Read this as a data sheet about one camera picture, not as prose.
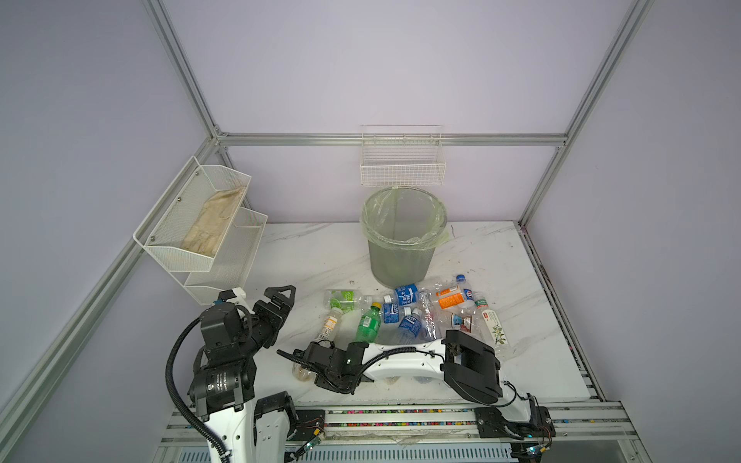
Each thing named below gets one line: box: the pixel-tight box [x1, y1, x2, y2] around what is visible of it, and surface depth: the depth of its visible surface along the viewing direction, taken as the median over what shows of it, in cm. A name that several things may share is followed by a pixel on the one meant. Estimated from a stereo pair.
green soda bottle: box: [356, 301, 384, 344], surface depth 84 cm
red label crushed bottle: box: [450, 312, 473, 333], surface depth 87 cm
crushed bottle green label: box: [324, 288, 373, 312], surface depth 95 cm
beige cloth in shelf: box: [181, 185, 247, 257], surface depth 80 cm
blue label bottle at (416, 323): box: [398, 307, 430, 340], surface depth 88 cm
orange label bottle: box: [434, 292, 467, 310], surface depth 91 cm
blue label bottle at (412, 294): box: [393, 283, 435, 306], surface depth 95 cm
